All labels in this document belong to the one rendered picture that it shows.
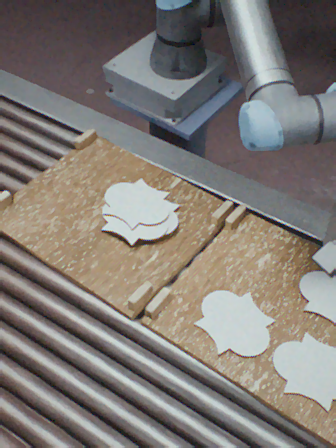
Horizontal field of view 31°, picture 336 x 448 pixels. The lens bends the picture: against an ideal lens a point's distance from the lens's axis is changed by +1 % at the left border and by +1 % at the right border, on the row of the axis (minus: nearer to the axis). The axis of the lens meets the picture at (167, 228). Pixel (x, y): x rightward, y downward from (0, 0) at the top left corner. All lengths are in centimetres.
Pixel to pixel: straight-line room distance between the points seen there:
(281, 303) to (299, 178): 166
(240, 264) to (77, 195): 39
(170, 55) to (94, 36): 212
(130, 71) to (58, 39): 207
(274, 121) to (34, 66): 267
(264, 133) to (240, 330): 38
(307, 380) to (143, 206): 47
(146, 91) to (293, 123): 74
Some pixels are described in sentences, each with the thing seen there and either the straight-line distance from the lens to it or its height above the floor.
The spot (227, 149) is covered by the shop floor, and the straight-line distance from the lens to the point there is 289.
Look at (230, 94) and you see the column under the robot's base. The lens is 173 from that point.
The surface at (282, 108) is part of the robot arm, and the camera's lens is 93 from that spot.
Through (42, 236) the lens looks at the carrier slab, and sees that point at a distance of 128.
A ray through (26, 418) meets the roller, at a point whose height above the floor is 92.
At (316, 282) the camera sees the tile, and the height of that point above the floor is 94.
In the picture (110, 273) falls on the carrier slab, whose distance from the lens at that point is 120.
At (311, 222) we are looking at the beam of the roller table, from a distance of 134.
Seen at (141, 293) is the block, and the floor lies 96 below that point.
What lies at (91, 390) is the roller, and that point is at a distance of 108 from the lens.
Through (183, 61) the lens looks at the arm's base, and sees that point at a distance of 161.
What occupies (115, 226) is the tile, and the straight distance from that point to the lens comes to 124.
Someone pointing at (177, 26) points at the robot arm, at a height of 110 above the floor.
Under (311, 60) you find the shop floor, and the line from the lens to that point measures 354.
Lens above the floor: 188
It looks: 48 degrees down
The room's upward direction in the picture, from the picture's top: 1 degrees counter-clockwise
